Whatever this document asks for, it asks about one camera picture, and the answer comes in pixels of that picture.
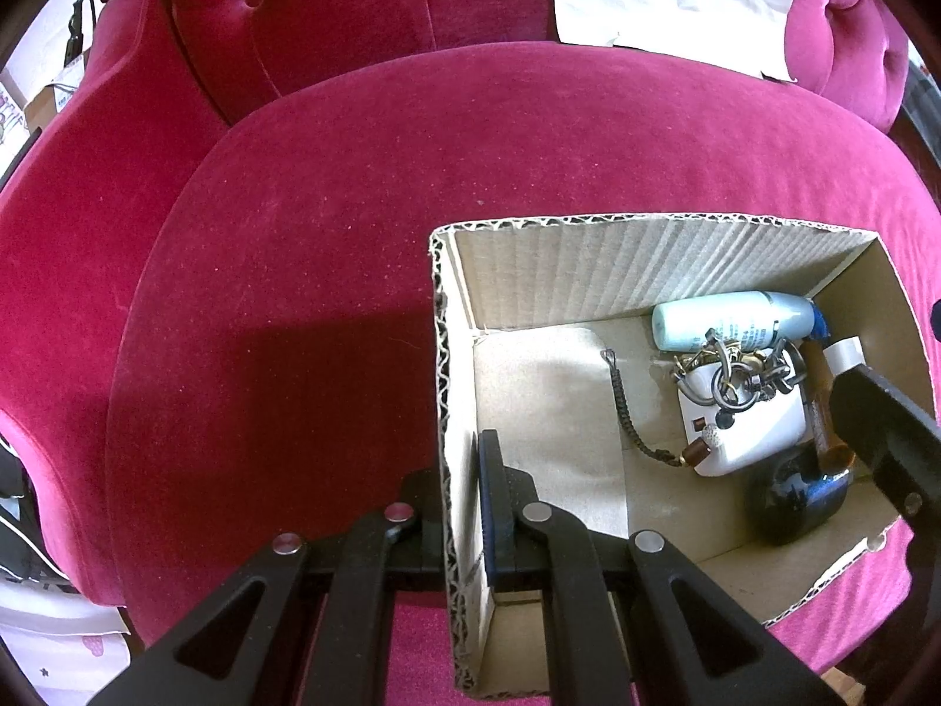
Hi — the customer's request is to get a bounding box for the red velvet sofa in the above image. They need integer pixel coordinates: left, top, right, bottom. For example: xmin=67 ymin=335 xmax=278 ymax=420
xmin=2 ymin=0 xmax=939 ymax=704

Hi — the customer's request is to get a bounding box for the metal keychain with charms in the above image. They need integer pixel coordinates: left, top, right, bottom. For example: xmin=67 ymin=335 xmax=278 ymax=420
xmin=672 ymin=328 xmax=807 ymax=414

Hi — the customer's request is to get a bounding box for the small white plug adapter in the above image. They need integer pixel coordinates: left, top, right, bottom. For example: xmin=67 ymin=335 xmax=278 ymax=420
xmin=823 ymin=337 xmax=866 ymax=378

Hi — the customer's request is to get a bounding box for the cardboard box in background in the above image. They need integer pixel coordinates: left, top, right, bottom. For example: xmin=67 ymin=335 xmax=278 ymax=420
xmin=24 ymin=81 xmax=76 ymax=132

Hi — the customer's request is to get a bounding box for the cardboard box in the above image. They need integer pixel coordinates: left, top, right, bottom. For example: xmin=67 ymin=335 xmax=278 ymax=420
xmin=24 ymin=81 xmax=76 ymax=132
xmin=431 ymin=214 xmax=939 ymax=698

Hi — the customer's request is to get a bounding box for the large white charger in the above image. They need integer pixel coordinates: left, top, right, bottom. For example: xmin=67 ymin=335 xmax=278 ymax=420
xmin=678 ymin=364 xmax=807 ymax=477

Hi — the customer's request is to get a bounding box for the light blue spray bottle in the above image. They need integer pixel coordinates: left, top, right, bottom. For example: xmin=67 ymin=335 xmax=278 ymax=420
xmin=650 ymin=290 xmax=831 ymax=352

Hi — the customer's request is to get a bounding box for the round wooden stamp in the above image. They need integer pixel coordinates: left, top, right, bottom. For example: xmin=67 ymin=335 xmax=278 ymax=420
xmin=799 ymin=339 xmax=856 ymax=475

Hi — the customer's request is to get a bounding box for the white printed bag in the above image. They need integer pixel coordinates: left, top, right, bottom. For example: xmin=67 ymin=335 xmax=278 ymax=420
xmin=2 ymin=582 xmax=131 ymax=704

